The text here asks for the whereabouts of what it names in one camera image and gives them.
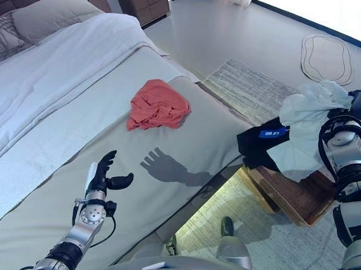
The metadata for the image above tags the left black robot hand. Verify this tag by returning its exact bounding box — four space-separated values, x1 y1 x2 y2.
83 149 135 197

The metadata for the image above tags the white garment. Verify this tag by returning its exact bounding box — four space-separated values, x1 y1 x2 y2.
276 79 358 184

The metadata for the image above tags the red garment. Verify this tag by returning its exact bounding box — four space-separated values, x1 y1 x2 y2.
123 77 193 132

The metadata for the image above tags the black garment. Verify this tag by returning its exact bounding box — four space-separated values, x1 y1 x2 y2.
236 121 293 175

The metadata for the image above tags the bed with grey bedspread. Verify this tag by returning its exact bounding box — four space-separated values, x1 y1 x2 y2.
0 0 267 270

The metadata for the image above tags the brown woven basket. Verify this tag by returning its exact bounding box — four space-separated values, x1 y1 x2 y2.
245 159 339 231

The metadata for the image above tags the small oval beige mat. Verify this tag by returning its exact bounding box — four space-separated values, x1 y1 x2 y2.
299 33 354 89

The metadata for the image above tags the left silver robot leg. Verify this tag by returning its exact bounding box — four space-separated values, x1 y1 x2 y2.
164 234 179 257

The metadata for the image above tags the silver robot leg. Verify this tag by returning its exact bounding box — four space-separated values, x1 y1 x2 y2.
164 234 179 257
214 215 252 270

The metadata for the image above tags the bright glass window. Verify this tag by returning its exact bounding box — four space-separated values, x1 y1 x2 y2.
252 0 361 52

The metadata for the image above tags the grey area rug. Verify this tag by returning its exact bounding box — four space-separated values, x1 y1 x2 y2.
161 50 361 270

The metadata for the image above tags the white table cloth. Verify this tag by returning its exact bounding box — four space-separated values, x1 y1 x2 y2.
0 10 177 169

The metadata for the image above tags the grey robot torso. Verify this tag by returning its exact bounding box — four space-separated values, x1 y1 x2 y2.
62 251 261 270

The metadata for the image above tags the right silver robot leg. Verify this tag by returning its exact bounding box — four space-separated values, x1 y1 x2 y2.
214 215 252 270

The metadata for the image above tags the large grey pillow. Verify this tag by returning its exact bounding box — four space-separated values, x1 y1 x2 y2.
11 0 105 48

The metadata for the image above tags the grey macrame cushion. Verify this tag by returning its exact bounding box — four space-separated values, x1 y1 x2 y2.
0 11 29 65

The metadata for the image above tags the brown tufted headboard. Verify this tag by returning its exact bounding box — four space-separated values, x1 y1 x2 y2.
87 0 114 14

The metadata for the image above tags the brown wooden nightstand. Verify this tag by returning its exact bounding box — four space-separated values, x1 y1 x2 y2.
117 0 172 29

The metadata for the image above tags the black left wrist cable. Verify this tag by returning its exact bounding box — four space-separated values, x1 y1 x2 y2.
70 198 118 249

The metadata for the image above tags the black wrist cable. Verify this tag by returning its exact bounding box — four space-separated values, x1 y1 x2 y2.
70 198 118 249
316 115 361 180

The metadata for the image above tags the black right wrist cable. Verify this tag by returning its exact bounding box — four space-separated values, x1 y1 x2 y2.
316 115 361 180

